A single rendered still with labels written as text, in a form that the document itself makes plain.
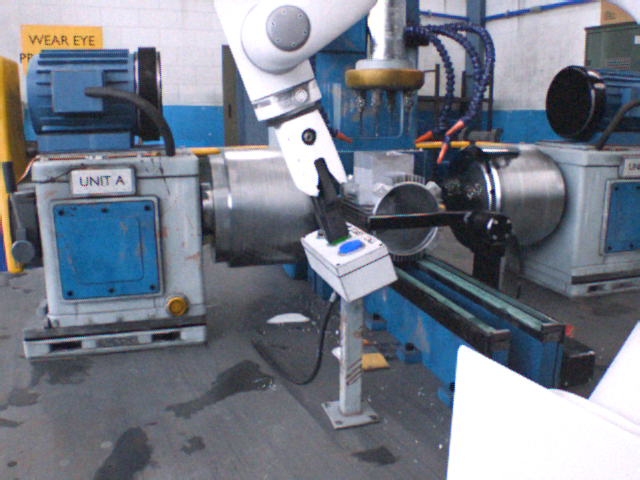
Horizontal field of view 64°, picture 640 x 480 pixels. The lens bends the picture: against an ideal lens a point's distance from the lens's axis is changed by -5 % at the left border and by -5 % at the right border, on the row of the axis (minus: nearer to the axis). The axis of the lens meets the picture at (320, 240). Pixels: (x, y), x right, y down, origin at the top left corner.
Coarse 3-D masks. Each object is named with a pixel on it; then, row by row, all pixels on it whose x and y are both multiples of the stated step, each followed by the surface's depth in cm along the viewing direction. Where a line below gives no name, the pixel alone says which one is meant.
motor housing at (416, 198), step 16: (384, 176) 116; (400, 176) 112; (416, 176) 113; (352, 192) 121; (400, 192) 133; (416, 192) 123; (352, 208) 122; (368, 208) 112; (416, 208) 127; (432, 208) 119; (352, 224) 123; (384, 240) 128; (400, 240) 126; (416, 240) 121; (400, 256) 117; (416, 256) 117
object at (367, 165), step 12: (360, 156) 125; (372, 156) 118; (384, 156) 119; (396, 156) 119; (408, 156) 120; (360, 168) 125; (372, 168) 118; (384, 168) 119; (396, 168) 120; (408, 168) 121; (360, 180) 126; (372, 180) 119
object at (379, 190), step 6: (348, 180) 128; (354, 180) 128; (378, 186) 112; (426, 186) 116; (432, 186) 115; (372, 192) 112; (378, 192) 111; (384, 192) 112; (432, 192) 115; (438, 192) 115; (432, 240) 117; (426, 246) 117; (432, 246) 118
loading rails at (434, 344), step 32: (384, 288) 111; (416, 288) 97; (448, 288) 106; (480, 288) 100; (384, 320) 111; (416, 320) 97; (448, 320) 86; (480, 320) 84; (512, 320) 86; (544, 320) 83; (416, 352) 96; (448, 352) 86; (480, 352) 77; (512, 352) 86; (544, 352) 79; (448, 384) 87; (544, 384) 81
